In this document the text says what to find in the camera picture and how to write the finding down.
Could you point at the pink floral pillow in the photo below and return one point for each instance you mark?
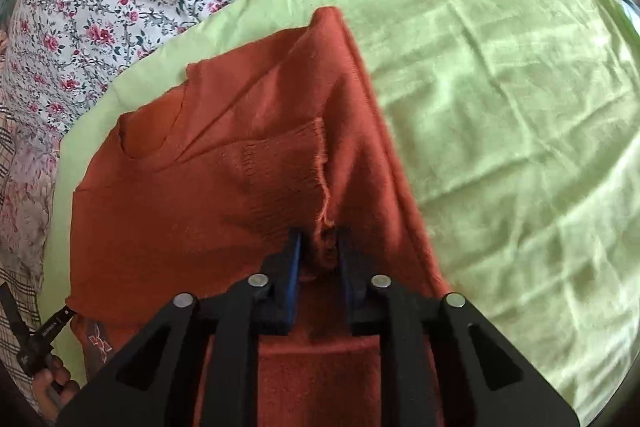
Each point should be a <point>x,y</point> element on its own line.
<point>27,197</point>

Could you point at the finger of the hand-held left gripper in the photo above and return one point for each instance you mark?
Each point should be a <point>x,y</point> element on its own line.
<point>56,319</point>
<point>12,312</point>

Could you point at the rust orange knit sweater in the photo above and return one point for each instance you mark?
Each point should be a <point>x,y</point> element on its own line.
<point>220,187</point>

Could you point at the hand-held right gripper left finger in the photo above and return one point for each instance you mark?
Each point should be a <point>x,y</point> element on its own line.
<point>294,264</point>

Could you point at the light green bed sheet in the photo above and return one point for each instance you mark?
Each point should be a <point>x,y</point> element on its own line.
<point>500,117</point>

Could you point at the plaid checked blanket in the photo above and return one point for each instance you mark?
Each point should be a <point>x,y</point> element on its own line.
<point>15,277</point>

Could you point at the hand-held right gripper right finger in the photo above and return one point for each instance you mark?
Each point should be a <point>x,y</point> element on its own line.
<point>345,264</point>

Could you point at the person's left hand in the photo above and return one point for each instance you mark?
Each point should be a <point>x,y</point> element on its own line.
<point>62,379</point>

